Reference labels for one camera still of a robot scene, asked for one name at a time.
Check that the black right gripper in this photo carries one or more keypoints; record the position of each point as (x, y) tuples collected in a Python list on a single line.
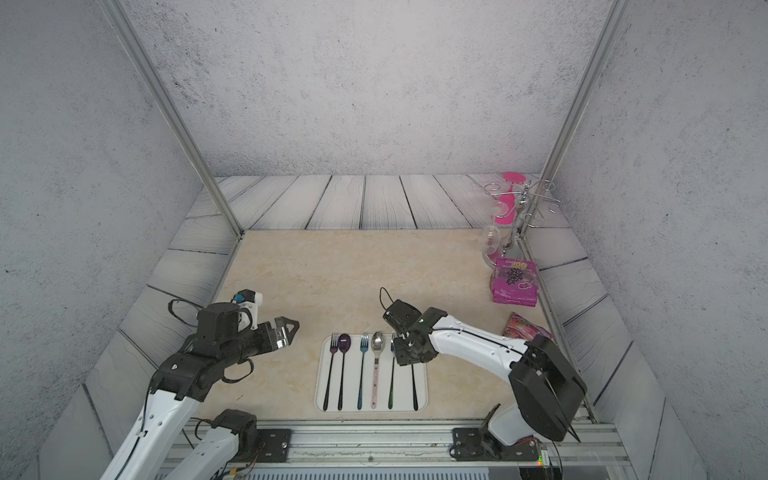
[(401, 359)]

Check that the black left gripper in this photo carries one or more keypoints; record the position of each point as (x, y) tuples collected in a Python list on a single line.
[(266, 331)]

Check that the silver spoon pink handle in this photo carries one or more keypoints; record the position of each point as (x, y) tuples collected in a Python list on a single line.
[(377, 347)]

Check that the blue fork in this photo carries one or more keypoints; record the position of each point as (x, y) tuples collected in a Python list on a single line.
[(364, 347)]

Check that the dark purple fork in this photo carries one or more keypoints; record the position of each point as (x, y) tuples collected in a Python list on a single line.
[(334, 345)]

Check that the rainbow iridescent fork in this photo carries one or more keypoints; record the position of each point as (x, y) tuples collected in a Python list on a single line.
[(392, 375)]

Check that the dark purple spoon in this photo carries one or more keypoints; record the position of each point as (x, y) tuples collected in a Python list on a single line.
[(344, 345)]

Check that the maroon purple spoon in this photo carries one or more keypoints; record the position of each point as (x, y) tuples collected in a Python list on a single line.
[(415, 399)]

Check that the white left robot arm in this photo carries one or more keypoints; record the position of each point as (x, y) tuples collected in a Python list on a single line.
[(175, 393)]

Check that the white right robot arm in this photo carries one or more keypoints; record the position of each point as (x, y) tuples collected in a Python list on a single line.
[(548, 392)]

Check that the white rectangular tray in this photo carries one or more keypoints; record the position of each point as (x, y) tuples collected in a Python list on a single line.
[(402, 388)]

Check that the purple Fox's candy bag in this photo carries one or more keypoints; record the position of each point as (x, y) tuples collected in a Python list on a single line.
[(517, 327)]

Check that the magenta candy box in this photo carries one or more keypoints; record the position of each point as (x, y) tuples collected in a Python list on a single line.
[(515, 282)]

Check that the clear wine glass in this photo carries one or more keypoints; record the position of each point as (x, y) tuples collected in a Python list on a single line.
[(494, 234)]

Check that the pink wine glass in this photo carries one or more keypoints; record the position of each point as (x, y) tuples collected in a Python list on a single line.
[(507, 200)]

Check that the metal glass rack stand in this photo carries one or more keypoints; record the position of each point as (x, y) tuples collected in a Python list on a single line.
[(523, 195)]

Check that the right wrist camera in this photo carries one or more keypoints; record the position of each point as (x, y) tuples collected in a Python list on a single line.
[(400, 316)]

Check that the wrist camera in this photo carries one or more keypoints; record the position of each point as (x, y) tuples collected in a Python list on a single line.
[(400, 316), (224, 321)]

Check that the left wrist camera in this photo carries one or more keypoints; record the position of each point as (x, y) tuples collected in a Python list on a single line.
[(224, 321)]

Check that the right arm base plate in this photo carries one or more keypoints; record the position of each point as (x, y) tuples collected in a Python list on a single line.
[(474, 444)]

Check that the aluminium front rail frame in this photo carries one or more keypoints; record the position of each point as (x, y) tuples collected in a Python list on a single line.
[(419, 449)]

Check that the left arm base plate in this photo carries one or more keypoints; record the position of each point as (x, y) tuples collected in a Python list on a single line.
[(263, 446)]

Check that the aluminium left corner post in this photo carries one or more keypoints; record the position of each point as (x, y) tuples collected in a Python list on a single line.
[(131, 43)]

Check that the aluminium corner post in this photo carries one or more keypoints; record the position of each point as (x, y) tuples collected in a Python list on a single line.
[(131, 43), (616, 16)]

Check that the aluminium right corner post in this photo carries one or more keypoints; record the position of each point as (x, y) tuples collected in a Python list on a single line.
[(616, 16)]

